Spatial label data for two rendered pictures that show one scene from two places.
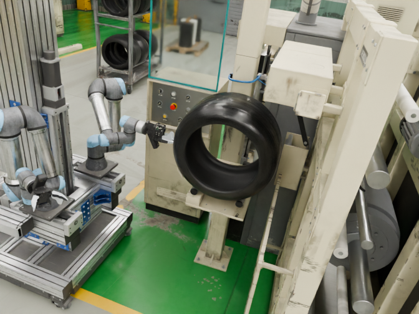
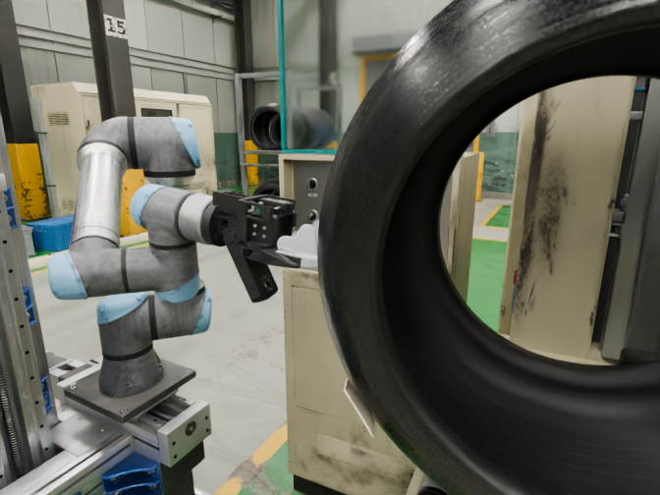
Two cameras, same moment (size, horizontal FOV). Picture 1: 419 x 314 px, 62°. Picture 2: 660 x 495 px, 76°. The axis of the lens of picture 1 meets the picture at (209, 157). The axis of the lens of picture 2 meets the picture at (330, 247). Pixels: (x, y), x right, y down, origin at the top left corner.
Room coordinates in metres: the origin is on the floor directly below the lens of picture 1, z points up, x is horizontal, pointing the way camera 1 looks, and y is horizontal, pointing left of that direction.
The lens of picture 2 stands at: (1.27, 0.10, 1.32)
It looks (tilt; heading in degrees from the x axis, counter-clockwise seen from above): 15 degrees down; 13
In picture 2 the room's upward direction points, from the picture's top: straight up
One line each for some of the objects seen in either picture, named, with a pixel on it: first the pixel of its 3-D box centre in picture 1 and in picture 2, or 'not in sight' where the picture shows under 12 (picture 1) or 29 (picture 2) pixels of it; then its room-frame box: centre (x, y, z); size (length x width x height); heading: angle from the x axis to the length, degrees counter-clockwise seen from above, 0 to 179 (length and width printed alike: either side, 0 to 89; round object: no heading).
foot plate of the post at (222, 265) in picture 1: (214, 253); not in sight; (2.09, -0.15, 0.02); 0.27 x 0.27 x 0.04; 77
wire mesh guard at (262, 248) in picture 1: (261, 251); not in sight; (1.54, -0.38, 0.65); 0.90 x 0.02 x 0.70; 167
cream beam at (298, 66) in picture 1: (300, 71); not in sight; (1.64, -0.37, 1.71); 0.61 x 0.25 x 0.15; 167
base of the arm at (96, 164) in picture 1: (96, 159); (130, 361); (2.10, 0.80, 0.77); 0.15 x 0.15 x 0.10
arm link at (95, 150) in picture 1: (96, 145); (127, 318); (2.10, 0.80, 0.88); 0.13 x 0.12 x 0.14; 123
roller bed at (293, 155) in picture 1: (292, 161); not in sight; (1.96, -0.53, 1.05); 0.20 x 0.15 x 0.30; 167
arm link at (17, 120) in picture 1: (13, 156); not in sight; (1.52, 1.03, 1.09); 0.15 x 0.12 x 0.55; 139
